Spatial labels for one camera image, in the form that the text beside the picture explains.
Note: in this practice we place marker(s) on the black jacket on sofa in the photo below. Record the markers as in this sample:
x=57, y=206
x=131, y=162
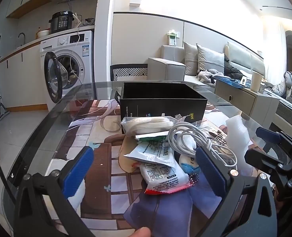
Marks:
x=231, y=71

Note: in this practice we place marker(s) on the black kitchen faucet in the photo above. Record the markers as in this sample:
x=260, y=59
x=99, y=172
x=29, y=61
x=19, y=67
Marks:
x=21, y=39

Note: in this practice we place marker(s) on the blue cloth on table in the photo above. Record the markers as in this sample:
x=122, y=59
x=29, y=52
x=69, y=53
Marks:
x=183, y=213

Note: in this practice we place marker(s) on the white washing machine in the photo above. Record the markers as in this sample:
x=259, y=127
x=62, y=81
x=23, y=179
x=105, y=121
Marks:
x=66, y=62

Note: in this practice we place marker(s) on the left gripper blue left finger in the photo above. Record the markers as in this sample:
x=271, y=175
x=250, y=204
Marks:
x=74, y=172

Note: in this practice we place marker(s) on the white printed plastic packet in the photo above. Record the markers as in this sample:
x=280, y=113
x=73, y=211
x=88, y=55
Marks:
x=153, y=152

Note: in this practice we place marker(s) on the grey fluffy blanket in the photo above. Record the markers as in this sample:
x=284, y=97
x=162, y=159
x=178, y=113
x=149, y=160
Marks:
x=208, y=76

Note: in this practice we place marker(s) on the white foam block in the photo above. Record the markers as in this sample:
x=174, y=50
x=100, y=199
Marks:
x=238, y=141

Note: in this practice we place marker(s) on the red-edged wet wipes pack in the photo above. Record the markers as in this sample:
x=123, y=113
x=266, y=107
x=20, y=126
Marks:
x=162, y=179

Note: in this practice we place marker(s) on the grey cushion left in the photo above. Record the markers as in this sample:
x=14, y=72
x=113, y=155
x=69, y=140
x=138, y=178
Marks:
x=190, y=59

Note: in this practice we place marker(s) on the black cardboard box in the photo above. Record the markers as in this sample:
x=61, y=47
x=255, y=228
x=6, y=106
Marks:
x=150, y=107

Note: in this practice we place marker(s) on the cream cylinder cup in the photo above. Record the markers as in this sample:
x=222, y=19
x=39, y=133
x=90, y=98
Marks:
x=256, y=79

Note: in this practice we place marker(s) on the white bowl on counter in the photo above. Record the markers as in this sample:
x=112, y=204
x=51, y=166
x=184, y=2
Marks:
x=42, y=33

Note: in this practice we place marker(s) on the beige sofa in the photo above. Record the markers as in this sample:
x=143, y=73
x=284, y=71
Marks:
x=170, y=66

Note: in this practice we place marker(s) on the patterned black white chair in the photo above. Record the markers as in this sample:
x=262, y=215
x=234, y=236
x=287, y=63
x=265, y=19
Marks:
x=128, y=72

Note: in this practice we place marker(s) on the grey cushion right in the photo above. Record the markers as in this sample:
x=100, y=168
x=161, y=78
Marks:
x=209, y=59

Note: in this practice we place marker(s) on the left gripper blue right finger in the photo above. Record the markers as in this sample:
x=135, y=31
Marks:
x=212, y=173

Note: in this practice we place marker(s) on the grey cushion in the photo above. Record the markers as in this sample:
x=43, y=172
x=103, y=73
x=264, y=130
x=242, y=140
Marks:
x=190, y=59
x=209, y=59

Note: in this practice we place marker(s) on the black pressure cooker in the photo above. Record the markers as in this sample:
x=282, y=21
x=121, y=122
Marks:
x=61, y=21

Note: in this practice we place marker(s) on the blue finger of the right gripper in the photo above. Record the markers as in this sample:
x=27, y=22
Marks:
x=268, y=135

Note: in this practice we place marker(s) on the beige side cabinet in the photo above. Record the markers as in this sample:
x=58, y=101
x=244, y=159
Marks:
x=260, y=107

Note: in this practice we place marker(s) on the person's left hand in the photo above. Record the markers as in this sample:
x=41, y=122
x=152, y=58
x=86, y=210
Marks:
x=142, y=232

